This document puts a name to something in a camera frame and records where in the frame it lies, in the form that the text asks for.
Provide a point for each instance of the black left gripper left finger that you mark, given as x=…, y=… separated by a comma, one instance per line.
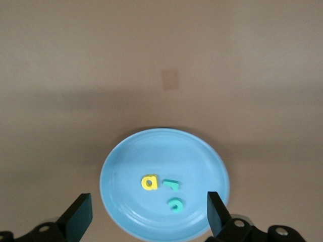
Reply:
x=78, y=216

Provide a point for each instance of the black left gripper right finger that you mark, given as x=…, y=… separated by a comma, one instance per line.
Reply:
x=217, y=214

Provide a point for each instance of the teal foam letter c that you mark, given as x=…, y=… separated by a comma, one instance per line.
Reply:
x=178, y=201

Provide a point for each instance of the teal foam letter r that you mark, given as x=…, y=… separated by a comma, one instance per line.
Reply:
x=169, y=182

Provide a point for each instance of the yellow foam letter a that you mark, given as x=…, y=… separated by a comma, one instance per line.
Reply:
x=152, y=185

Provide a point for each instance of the blue plate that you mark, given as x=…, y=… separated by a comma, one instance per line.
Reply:
x=164, y=156

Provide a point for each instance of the brown tape patch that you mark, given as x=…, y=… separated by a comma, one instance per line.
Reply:
x=170, y=79

